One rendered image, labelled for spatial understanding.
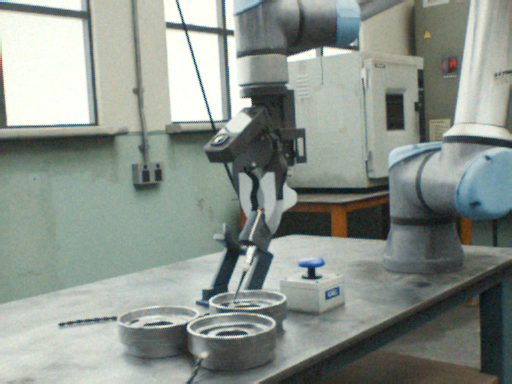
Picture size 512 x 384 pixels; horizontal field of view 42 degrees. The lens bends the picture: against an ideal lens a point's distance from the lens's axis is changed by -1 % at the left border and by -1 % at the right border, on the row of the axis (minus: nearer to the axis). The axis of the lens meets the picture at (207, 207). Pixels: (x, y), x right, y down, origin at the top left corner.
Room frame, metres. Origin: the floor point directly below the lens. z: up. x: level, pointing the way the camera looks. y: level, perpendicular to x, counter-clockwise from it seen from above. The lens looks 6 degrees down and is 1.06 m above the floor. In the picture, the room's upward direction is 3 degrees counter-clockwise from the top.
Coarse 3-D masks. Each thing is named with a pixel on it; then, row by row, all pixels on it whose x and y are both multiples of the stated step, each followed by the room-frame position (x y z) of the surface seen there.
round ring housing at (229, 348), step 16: (208, 320) 0.81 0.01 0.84; (224, 320) 0.81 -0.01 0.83; (240, 320) 0.81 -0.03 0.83; (256, 320) 0.80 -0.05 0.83; (272, 320) 0.77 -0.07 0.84; (192, 336) 0.74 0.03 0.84; (208, 336) 0.72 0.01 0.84; (224, 336) 0.78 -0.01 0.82; (240, 336) 0.71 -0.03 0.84; (256, 336) 0.72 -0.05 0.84; (272, 336) 0.74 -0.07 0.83; (192, 352) 0.74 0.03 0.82; (208, 352) 0.72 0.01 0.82; (224, 352) 0.71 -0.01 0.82; (240, 352) 0.71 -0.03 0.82; (256, 352) 0.72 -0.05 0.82; (208, 368) 0.73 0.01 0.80; (224, 368) 0.72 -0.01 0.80; (240, 368) 0.72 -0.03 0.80
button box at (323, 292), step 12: (300, 276) 0.99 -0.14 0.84; (312, 276) 0.97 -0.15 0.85; (324, 276) 0.98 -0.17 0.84; (336, 276) 0.98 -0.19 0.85; (288, 288) 0.97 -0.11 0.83; (300, 288) 0.95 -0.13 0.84; (312, 288) 0.94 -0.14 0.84; (324, 288) 0.94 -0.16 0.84; (336, 288) 0.97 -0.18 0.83; (288, 300) 0.97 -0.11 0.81; (300, 300) 0.95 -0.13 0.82; (312, 300) 0.94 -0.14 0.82; (324, 300) 0.94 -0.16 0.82; (336, 300) 0.97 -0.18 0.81; (312, 312) 0.94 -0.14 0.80; (324, 312) 0.94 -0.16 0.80
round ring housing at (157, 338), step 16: (128, 320) 0.85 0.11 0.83; (160, 320) 0.85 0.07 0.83; (176, 320) 0.84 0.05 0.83; (192, 320) 0.80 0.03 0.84; (128, 336) 0.78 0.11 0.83; (144, 336) 0.77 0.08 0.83; (160, 336) 0.77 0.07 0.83; (176, 336) 0.78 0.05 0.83; (128, 352) 0.80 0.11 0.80; (144, 352) 0.78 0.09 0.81; (160, 352) 0.78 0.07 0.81; (176, 352) 0.78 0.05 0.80
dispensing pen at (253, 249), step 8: (248, 216) 0.96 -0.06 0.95; (256, 216) 0.95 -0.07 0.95; (248, 224) 0.95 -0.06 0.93; (248, 232) 0.94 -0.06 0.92; (240, 240) 0.95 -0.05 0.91; (248, 240) 0.94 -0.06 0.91; (256, 248) 0.95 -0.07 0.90; (248, 256) 0.94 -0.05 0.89; (248, 264) 0.94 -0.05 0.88; (240, 280) 0.93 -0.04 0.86
